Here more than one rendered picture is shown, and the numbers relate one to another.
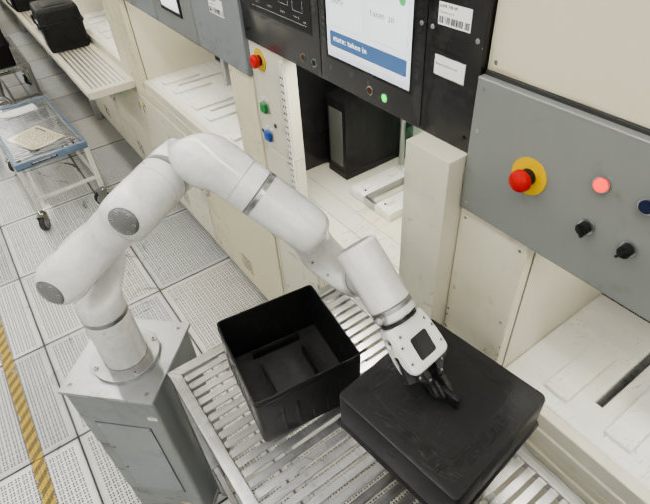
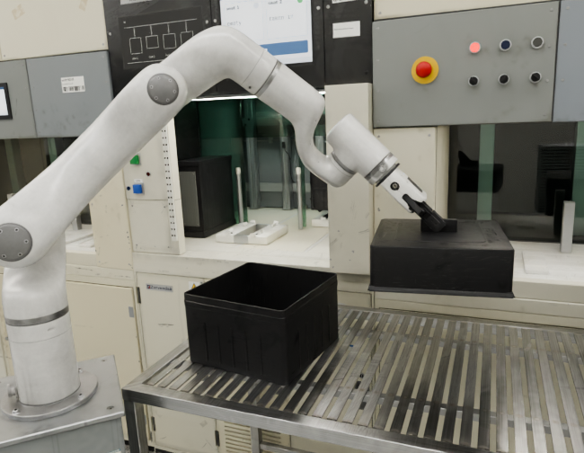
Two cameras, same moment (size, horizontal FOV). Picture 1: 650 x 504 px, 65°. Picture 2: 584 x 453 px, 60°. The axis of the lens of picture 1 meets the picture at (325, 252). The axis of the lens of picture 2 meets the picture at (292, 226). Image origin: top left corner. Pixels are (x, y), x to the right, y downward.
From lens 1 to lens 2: 0.95 m
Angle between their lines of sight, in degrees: 42
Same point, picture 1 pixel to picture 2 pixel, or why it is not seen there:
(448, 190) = (368, 107)
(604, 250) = (489, 91)
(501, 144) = (399, 59)
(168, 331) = (92, 365)
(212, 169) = (241, 42)
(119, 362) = (57, 385)
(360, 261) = (353, 124)
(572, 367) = not seen: hidden behind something
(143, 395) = (106, 410)
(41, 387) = not seen: outside the picture
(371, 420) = (411, 245)
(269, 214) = (287, 80)
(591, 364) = not seen: hidden behind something
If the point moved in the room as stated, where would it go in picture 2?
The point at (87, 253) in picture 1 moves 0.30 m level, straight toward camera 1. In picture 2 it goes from (71, 179) to (205, 182)
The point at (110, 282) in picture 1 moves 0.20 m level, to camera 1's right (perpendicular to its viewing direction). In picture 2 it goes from (53, 263) to (146, 246)
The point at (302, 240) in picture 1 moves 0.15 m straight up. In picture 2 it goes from (314, 103) to (312, 28)
